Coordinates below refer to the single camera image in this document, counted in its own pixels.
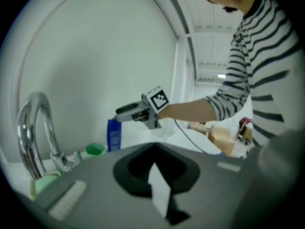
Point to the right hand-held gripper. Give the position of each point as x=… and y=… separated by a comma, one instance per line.
x=157, y=100

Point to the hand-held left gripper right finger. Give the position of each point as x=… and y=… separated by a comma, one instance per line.
x=214, y=194

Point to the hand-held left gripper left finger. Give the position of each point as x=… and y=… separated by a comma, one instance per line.
x=100, y=194

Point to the small blue object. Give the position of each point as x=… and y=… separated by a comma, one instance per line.
x=114, y=135

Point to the green hexagonal cup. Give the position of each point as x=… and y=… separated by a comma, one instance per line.
x=95, y=149

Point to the person's right forearm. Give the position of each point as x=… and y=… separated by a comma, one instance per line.
x=188, y=110

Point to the blue cloth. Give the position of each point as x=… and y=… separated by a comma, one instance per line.
x=220, y=153

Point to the large cardboard box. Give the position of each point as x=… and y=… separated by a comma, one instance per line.
x=222, y=147

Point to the small cardboard box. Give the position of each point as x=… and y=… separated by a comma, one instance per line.
x=222, y=132

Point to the chrome faucet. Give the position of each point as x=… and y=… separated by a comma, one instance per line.
x=28, y=128

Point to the ceiling light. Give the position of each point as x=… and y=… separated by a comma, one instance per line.
x=221, y=76

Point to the person's striped shirt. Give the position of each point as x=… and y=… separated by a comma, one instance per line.
x=267, y=68

